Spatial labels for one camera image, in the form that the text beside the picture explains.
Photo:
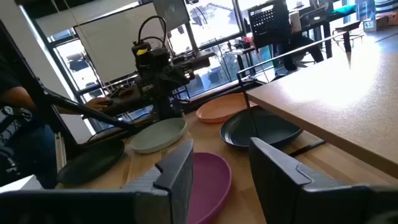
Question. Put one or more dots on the white window blind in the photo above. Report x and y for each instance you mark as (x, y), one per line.
(109, 40)

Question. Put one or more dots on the wooden shelf with black legs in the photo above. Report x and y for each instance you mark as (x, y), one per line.
(335, 93)

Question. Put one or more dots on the grey laptop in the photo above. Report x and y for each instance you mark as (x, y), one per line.
(314, 17)

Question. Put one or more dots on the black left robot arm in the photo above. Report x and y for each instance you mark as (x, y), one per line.
(164, 107)

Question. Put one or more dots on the black plate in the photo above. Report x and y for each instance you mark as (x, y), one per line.
(90, 163)

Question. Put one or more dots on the sage green plate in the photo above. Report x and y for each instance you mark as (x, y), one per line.
(158, 135)

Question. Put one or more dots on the orange plate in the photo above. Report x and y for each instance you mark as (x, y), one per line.
(217, 109)

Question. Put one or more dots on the black office desk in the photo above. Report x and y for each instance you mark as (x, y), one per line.
(327, 40)

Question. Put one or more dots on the small white box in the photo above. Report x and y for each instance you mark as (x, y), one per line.
(370, 25)

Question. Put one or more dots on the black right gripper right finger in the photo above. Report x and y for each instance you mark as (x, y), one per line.
(286, 193)

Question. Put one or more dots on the purple plate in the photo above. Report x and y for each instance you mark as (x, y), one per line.
(208, 186)

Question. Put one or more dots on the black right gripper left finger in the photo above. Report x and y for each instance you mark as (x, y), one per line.
(168, 193)

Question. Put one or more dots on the black side table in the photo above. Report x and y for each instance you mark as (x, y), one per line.
(346, 43)

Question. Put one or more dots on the dark grey plate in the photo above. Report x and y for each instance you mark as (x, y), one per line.
(280, 130)

